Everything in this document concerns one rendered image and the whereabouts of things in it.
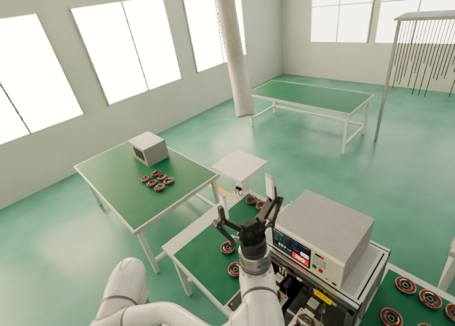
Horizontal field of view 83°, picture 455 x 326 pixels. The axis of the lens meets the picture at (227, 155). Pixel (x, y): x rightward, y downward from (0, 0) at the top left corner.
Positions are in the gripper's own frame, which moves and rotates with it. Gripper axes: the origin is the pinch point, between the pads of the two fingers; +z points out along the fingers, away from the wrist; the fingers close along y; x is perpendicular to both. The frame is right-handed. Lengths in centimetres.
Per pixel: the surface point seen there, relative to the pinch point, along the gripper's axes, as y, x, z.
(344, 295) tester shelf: -53, 10, -93
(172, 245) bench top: 12, 128, -121
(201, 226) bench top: -16, 133, -119
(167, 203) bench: 2, 181, -115
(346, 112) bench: -285, 213, -96
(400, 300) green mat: -100, 6, -127
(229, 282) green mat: -13, 72, -125
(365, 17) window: -574, 424, 23
